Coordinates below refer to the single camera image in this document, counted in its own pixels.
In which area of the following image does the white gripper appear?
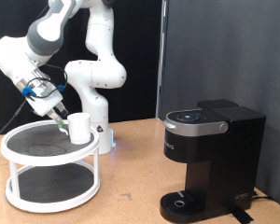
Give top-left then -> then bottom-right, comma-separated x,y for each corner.
30,89 -> 70,126

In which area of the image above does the white mug with green mark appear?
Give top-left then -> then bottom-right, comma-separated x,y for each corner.
58,112 -> 92,146

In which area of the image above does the black Keurig coffee machine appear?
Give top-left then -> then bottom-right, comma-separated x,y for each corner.
159,98 -> 267,224

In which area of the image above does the white two-tier turntable stand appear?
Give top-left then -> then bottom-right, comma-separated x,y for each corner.
0,119 -> 101,214

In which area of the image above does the black curtain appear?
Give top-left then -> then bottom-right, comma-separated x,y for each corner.
0,0 -> 163,135

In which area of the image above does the silver vertical metal pole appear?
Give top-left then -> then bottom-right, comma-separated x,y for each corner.
155,0 -> 168,119

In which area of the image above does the black tape strip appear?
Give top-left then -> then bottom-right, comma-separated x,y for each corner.
229,204 -> 255,224

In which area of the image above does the blue cable clip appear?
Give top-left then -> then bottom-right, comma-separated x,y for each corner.
21,87 -> 37,98

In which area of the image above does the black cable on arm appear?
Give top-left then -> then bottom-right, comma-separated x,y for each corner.
25,63 -> 68,101

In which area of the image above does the black hanging cable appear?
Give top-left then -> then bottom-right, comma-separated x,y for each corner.
0,98 -> 28,147

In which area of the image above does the black power cord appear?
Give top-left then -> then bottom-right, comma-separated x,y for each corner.
251,189 -> 276,203

